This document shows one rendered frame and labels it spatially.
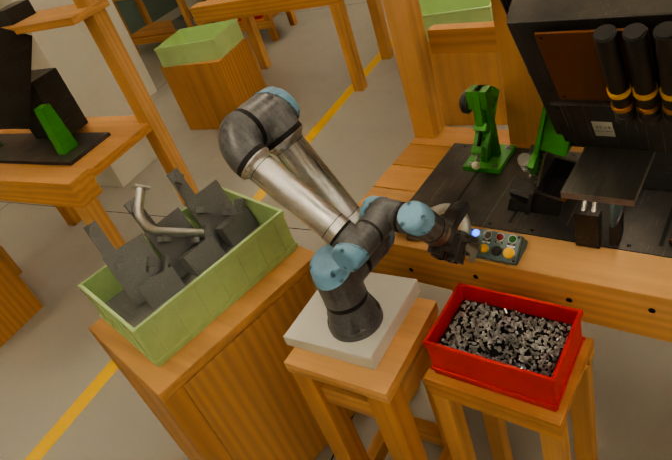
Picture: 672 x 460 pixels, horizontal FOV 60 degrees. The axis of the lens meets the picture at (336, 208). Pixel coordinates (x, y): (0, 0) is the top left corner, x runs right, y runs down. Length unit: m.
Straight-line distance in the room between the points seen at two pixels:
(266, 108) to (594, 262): 0.91
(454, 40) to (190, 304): 1.25
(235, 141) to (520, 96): 1.03
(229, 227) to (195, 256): 0.16
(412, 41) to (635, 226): 0.94
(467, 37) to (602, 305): 1.01
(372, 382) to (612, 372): 1.25
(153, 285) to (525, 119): 1.36
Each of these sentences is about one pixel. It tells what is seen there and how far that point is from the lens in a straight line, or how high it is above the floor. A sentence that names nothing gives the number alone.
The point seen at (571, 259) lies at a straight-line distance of 1.64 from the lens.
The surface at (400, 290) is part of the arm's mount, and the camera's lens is 1.64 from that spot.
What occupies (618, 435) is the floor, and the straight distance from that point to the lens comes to 2.39.
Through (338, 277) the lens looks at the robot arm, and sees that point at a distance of 1.43.
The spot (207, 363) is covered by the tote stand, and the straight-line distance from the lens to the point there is 1.91.
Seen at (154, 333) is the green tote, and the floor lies 0.90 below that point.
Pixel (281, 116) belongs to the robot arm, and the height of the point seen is 1.44.
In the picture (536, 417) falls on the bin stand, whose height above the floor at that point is 0.80.
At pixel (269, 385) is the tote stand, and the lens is 2.12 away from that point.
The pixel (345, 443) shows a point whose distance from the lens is 1.90.
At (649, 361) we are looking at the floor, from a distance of 2.58.
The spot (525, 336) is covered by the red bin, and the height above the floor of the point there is 0.89.
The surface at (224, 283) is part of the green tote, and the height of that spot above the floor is 0.88.
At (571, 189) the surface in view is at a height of 1.13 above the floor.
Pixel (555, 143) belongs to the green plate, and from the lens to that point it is 1.64.
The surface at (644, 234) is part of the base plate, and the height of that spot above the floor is 0.90.
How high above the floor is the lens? 2.02
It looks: 34 degrees down
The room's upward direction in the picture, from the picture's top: 20 degrees counter-clockwise
